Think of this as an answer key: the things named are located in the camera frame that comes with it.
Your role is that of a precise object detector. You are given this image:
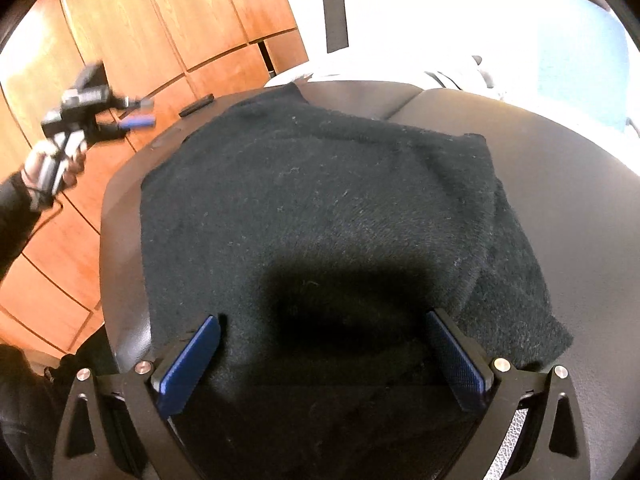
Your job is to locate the person's left forearm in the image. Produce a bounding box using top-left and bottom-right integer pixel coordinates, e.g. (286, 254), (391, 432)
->
(0, 170), (55, 281)

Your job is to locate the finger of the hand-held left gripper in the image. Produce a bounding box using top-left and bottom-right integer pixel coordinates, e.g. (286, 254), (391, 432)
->
(112, 96), (156, 112)
(97, 116), (157, 140)

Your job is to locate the light grey shirt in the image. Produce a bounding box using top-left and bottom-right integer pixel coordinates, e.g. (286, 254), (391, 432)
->
(422, 55), (501, 101)

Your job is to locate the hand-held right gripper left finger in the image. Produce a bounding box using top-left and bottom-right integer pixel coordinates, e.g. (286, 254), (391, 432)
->
(52, 312), (222, 480)

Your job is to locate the black wardrobe handle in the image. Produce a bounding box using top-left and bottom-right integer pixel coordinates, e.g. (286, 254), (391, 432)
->
(179, 94), (216, 118)

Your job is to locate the black sweater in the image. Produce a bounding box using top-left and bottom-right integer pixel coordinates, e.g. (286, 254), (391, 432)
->
(140, 82), (573, 480)

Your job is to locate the person's left hand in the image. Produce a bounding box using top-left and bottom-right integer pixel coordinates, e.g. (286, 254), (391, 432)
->
(22, 139), (87, 196)

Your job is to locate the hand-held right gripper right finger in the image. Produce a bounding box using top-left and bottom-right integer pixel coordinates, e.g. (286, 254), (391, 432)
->
(425, 308), (593, 480)

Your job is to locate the grey yellow blue sofa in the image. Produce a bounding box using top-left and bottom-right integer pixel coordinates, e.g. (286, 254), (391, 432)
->
(265, 0), (640, 138)

